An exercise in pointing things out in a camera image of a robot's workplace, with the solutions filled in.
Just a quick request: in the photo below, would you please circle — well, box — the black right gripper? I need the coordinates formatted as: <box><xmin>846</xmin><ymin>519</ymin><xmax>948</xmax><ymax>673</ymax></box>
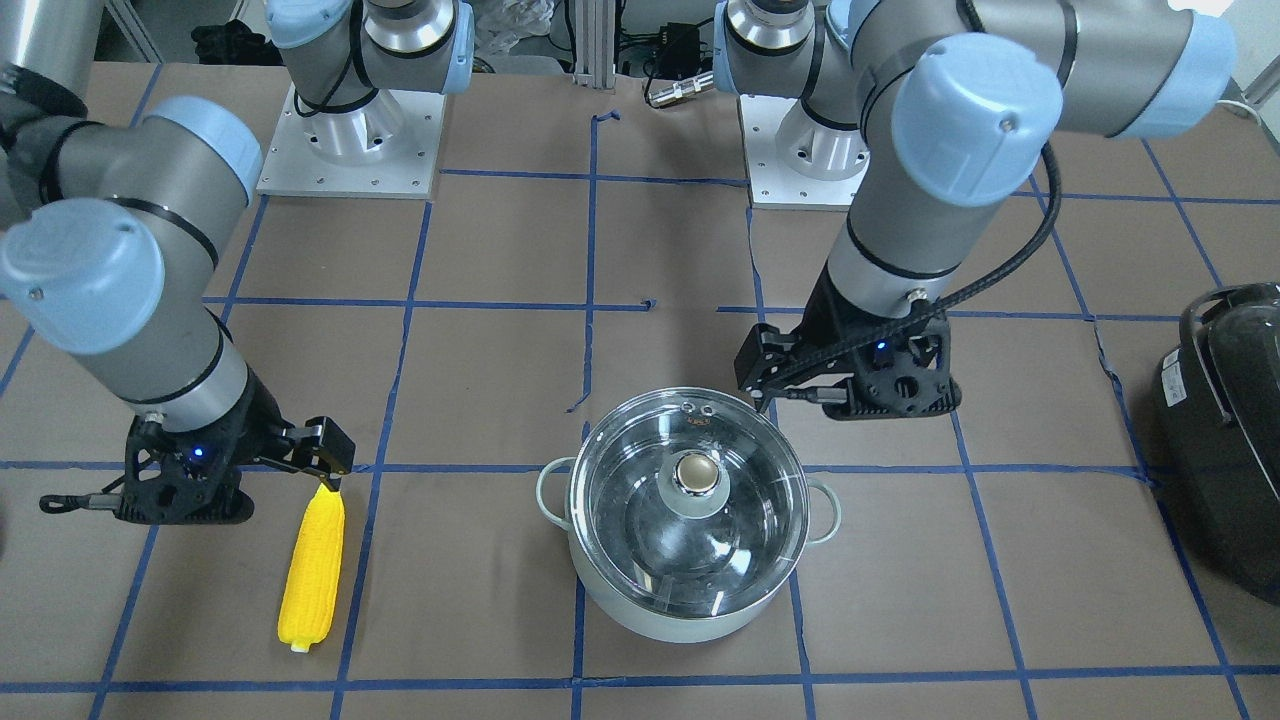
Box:
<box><xmin>124</xmin><ymin>375</ymin><xmax>356</xmax><ymax>525</ymax></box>

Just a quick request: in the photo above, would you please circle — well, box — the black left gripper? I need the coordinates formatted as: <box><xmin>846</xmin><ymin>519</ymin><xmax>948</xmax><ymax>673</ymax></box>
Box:
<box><xmin>735</xmin><ymin>275</ymin><xmax>963</xmax><ymax>421</ymax></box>

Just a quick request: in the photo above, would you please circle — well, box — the yellow toy corn cob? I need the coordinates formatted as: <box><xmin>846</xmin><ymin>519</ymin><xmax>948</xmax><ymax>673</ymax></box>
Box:
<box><xmin>276</xmin><ymin>486</ymin><xmax>346</xmax><ymax>653</ymax></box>

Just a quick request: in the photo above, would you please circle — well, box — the glass pot lid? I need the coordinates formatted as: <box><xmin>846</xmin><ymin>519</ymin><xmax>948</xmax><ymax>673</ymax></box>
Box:
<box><xmin>570</xmin><ymin>389</ymin><xmax>810</xmax><ymax>610</ymax></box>

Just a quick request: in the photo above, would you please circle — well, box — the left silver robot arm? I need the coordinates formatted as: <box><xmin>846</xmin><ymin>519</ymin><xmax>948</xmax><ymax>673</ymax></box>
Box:
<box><xmin>714</xmin><ymin>1</ymin><xmax>1238</xmax><ymax>421</ymax></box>

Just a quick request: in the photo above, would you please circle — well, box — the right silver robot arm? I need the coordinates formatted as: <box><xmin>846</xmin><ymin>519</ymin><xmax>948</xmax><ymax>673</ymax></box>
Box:
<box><xmin>3</xmin><ymin>1</ymin><xmax>355</xmax><ymax>525</ymax></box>

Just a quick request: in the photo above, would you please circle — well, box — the pale green electric pot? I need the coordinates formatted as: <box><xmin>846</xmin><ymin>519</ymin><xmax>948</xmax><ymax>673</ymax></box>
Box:
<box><xmin>536</xmin><ymin>388</ymin><xmax>842</xmax><ymax>643</ymax></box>

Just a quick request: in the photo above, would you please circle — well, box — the dark grey rice cooker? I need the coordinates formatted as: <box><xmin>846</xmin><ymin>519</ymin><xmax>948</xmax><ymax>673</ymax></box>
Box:
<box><xmin>1155</xmin><ymin>282</ymin><xmax>1279</xmax><ymax>603</ymax></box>

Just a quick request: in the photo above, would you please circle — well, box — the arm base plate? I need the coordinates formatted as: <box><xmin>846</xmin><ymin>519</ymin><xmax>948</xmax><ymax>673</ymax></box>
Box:
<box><xmin>256</xmin><ymin>90</ymin><xmax>448</xmax><ymax>200</ymax></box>
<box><xmin>739</xmin><ymin>95</ymin><xmax>870</xmax><ymax>211</ymax></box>

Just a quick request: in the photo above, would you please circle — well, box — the aluminium frame post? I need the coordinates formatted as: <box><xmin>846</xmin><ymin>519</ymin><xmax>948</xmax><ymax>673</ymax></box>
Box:
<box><xmin>571</xmin><ymin>0</ymin><xmax>620</xmax><ymax>94</ymax></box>

